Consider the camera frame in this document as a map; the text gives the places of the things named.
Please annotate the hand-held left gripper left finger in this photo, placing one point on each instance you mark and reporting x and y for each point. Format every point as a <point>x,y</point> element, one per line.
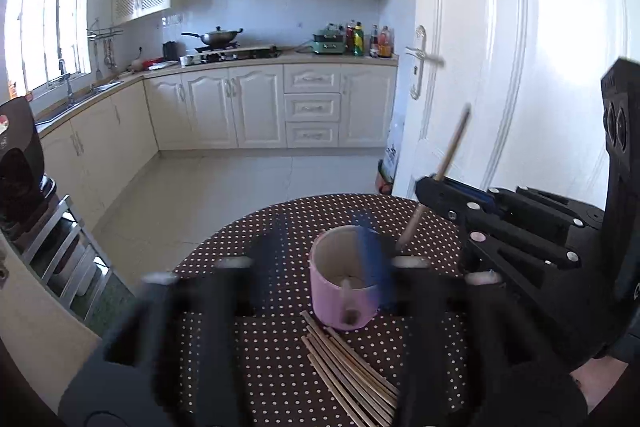
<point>274,247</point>

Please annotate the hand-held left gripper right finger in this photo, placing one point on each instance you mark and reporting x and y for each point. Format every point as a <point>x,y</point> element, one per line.
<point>372,262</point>

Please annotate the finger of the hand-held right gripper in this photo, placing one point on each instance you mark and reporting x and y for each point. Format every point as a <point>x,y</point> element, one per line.
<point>450,199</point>
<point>545,207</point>

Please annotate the wooden chopstick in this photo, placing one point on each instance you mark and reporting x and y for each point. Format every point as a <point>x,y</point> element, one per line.
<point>452,147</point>

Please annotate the pink cup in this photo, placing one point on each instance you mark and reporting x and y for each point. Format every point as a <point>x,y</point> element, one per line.
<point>325,302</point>

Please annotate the pile of chopsticks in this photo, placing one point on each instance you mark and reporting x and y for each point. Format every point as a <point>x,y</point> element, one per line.
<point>340,357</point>

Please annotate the person's right hand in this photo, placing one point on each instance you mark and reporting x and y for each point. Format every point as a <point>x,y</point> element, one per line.
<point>610,379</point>

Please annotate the printed bag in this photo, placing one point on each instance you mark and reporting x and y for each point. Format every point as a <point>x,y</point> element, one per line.
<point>391,162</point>

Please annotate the brown polka dot tablecloth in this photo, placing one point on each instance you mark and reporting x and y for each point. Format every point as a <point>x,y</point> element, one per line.
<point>270,347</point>

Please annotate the white door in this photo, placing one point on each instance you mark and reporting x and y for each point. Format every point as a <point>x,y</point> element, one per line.
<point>525,72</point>

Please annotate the cream base cabinets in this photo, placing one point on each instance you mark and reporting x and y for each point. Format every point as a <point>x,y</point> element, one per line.
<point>250,107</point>

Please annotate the red label bottle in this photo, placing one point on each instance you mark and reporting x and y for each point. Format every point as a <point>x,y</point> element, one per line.
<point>385,46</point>

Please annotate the dark sauce bottle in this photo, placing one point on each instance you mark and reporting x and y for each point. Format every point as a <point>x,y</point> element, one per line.
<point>374,44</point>

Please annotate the black gas stove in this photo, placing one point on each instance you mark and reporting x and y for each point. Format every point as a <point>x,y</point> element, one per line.
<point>240,53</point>

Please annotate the green electric cooker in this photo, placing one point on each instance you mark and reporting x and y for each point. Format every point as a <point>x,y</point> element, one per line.
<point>327,42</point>

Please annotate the small white cup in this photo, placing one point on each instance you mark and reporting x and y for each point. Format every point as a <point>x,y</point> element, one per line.
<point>186,61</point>

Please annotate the metal storage rack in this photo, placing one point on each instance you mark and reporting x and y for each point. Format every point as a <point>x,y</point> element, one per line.
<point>65,252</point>

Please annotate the steel wok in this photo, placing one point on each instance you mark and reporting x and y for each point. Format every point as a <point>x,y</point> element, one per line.
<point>217,38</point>

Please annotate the red kitchen item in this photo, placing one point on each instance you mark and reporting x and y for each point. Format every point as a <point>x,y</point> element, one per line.
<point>152,63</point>

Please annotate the black kettle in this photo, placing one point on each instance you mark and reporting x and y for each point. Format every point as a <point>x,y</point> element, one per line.
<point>170,51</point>

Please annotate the steel sink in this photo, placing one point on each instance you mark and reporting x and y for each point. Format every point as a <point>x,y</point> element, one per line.
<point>102,86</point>

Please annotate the chrome faucet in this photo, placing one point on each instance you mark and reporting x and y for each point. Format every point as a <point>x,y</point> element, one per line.
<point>67,82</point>

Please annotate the black countertop appliance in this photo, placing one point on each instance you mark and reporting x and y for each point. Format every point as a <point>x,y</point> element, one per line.
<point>22,157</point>

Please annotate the window with bars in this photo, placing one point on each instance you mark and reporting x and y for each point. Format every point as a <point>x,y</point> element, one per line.
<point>45,12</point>

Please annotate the wall utensil rack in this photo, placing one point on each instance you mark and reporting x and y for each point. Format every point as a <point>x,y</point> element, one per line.
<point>102,37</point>

